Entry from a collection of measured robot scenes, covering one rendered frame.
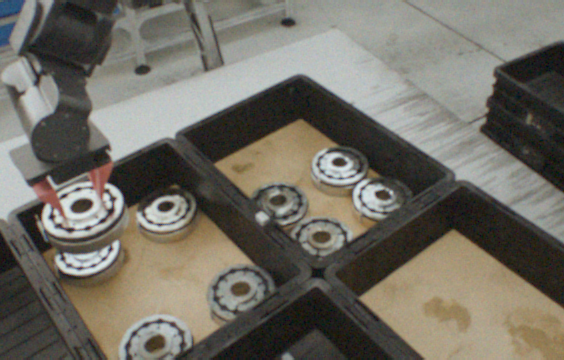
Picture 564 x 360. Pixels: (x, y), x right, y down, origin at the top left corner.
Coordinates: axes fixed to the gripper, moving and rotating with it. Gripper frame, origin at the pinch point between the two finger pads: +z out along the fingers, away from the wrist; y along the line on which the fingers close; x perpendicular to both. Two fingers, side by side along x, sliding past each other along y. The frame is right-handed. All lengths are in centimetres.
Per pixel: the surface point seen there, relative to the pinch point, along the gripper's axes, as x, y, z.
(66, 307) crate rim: -3.4, -7.1, 12.6
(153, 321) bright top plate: -7.7, 2.2, 19.5
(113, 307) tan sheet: 0.5, -0.9, 22.5
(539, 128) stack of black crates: 5, 125, 55
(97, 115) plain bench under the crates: 66, 23, 35
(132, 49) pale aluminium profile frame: 183, 79, 90
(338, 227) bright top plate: -10.8, 34.5, 19.5
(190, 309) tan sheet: -7.2, 8.1, 22.5
